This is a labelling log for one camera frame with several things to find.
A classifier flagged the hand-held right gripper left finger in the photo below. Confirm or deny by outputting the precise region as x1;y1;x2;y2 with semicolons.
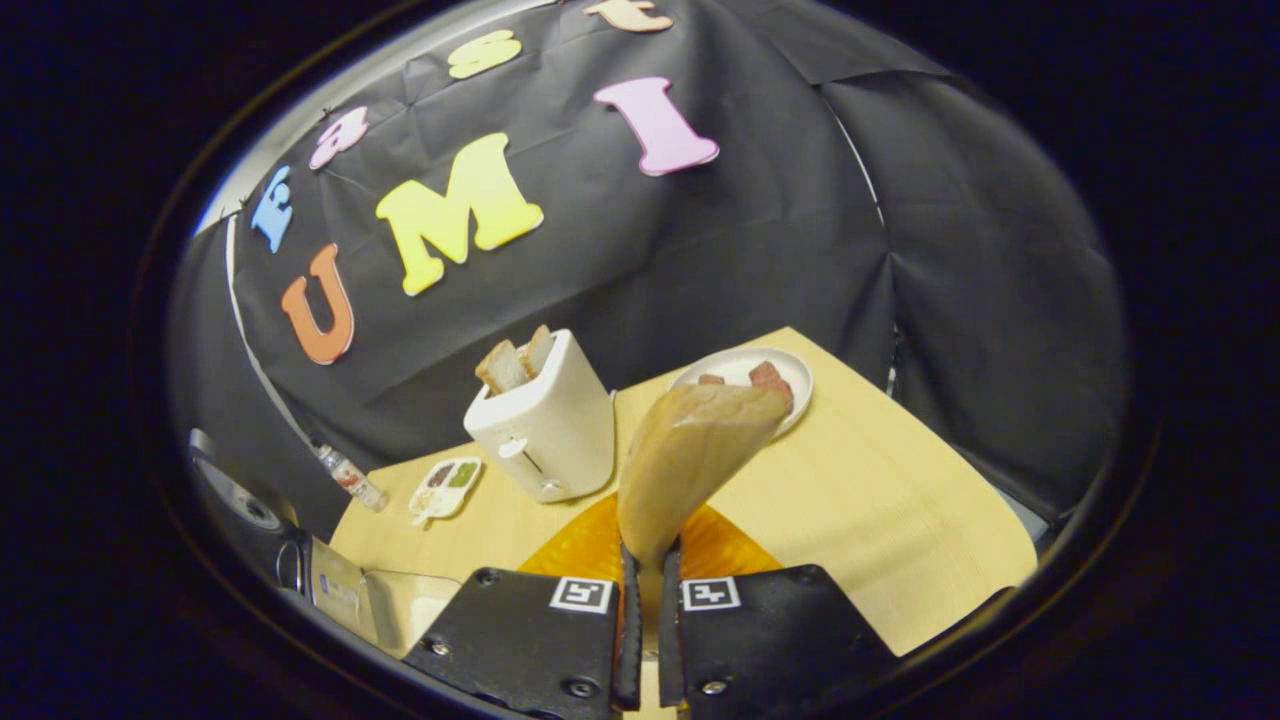
405;495;644;717

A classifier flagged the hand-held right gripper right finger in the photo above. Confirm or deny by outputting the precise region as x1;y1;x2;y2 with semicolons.
657;505;898;720

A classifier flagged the dark grey rice cooker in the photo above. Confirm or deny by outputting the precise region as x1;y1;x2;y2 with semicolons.
188;428;381;646

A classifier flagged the wooden spoon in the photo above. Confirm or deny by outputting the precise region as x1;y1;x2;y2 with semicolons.
617;383;791;641

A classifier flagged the white divided sauce dish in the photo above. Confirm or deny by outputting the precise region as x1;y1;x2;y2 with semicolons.
408;457;484;528

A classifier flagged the white toaster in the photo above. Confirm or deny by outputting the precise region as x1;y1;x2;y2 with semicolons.
464;328;616;503

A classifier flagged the small clear water bottle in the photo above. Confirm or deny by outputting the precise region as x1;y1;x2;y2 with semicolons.
315;443;389;513

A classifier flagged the white round plate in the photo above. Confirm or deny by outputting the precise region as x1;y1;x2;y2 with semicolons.
668;347;814;438

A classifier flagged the toast slice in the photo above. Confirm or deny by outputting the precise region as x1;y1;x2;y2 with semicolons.
475;340;529;396
518;325;556;376

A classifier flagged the black backdrop cloth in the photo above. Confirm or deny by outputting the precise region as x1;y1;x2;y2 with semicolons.
165;0;1131;521

